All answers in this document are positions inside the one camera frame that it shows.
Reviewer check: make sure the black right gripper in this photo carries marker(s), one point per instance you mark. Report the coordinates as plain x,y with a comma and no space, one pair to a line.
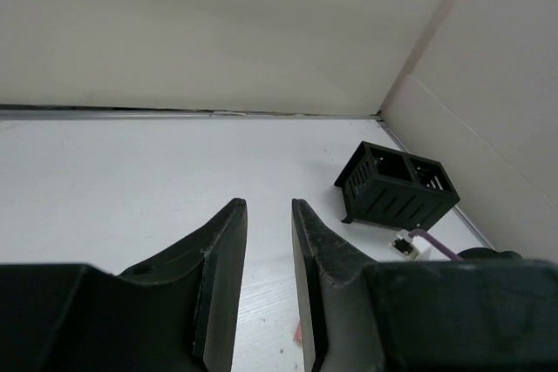
483,253

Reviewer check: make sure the pink highlighter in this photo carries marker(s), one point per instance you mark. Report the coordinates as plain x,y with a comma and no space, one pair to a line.
298,336

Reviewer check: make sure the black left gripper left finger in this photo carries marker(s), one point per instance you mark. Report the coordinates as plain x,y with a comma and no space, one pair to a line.
184,310

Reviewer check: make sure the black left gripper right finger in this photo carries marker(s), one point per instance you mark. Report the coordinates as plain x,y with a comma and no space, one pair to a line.
339,331

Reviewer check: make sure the aluminium rail back edge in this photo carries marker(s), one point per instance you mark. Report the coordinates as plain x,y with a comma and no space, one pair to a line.
75,112

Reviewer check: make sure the black two-compartment organizer box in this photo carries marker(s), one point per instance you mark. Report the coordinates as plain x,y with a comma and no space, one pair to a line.
378,188

